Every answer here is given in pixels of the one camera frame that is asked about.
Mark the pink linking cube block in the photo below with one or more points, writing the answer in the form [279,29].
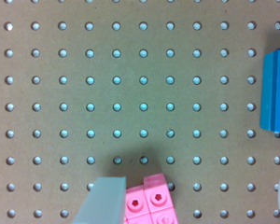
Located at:
[150,203]

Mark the blue block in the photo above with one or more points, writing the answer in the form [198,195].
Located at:
[270,97]

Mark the translucent grey gripper left finger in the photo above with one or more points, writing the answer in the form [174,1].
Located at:
[105,203]

